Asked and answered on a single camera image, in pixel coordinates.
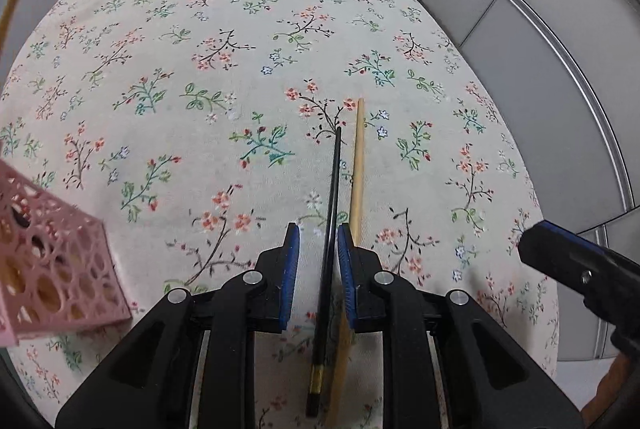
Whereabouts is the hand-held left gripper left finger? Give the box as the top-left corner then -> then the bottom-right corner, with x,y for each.
55,221 -> 302,429

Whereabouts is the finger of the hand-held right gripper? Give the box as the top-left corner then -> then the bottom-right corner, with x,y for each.
517,220 -> 640,326

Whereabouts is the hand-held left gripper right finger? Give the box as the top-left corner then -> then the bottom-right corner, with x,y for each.
336,222 -> 586,429

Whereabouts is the black chopstick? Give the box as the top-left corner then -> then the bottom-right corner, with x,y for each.
305,126 -> 344,419

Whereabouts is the pale single chopstick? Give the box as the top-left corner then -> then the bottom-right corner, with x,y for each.
325,97 -> 367,429

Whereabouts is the pink perforated utensil holder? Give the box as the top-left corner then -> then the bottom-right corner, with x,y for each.
0,156 -> 134,348

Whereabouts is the person's right hand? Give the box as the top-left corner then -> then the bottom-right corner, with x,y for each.
582,351 -> 632,427

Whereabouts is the floral tablecloth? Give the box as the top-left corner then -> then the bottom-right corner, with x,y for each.
0,0 -> 561,429

